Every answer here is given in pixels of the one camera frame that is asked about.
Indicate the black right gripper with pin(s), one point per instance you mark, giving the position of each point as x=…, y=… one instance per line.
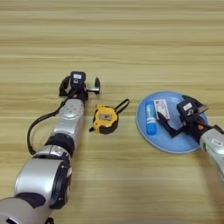
x=194, y=125

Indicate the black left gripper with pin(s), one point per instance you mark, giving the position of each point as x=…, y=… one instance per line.
x=81, y=93

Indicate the blue glue stick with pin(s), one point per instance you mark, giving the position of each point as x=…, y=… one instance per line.
x=151, y=118

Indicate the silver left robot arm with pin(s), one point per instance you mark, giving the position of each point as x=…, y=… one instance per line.
x=62, y=125

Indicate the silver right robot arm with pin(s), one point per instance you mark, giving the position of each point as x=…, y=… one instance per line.
x=215, y=147

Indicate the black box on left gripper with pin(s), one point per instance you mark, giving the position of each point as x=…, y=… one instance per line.
x=78, y=78

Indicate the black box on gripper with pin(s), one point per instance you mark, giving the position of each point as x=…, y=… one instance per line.
x=187, y=107
x=78, y=78

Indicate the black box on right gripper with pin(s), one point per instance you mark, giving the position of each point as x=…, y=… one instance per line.
x=187, y=107

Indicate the blue round plate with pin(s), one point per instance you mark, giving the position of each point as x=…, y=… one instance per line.
x=172, y=140

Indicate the yellow black tape measure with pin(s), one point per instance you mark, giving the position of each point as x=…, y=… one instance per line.
x=105, y=119

